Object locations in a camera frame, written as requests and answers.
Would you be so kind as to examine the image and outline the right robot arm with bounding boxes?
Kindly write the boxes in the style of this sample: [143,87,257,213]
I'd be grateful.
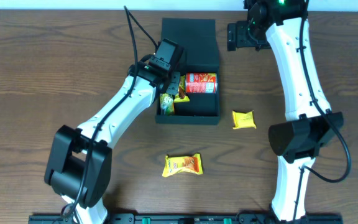
[227,0,344,223]

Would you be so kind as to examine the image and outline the red chips can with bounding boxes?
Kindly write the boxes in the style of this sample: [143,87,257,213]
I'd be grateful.
[185,73,218,94]

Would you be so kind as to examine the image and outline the yellow orange snack packet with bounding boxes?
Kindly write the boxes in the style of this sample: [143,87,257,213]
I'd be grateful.
[162,153,203,177]

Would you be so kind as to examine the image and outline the dark green box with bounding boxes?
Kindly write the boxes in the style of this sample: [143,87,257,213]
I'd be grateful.
[155,18,220,125]

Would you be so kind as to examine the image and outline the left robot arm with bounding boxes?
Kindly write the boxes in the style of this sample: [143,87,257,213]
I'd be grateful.
[44,39,183,223]

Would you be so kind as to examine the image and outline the yellow brown snack packet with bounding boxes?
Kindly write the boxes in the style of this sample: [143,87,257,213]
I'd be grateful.
[173,75,190,103]

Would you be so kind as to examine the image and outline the green orange snack packet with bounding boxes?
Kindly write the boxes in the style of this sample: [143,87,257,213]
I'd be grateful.
[160,93,175,116]

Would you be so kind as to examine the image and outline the plain yellow snack packet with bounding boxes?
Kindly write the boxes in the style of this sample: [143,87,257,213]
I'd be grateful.
[232,111,257,129]

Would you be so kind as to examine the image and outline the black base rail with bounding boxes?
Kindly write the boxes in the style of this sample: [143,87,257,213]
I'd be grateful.
[28,213,343,224]

